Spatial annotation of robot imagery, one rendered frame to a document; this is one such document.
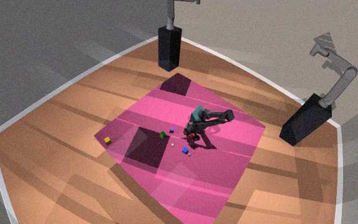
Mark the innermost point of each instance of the small yellow cube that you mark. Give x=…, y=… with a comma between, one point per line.
x=107, y=140

